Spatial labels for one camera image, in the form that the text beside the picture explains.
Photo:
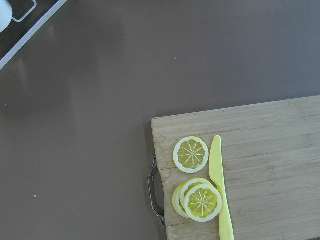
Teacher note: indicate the stacked lemon slices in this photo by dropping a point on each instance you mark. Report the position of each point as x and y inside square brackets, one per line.
[197, 199]

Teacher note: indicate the wooden cutting board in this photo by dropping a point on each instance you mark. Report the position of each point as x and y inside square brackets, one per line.
[271, 162]

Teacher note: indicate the lemon slice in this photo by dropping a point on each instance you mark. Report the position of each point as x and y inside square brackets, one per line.
[190, 154]

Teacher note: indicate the white wire cup rack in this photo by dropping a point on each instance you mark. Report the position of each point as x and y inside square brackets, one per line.
[28, 17]

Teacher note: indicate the yellow plastic knife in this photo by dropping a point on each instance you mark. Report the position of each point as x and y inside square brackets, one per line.
[216, 174]

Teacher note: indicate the white mint cup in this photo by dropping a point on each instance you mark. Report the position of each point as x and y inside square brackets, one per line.
[6, 14]

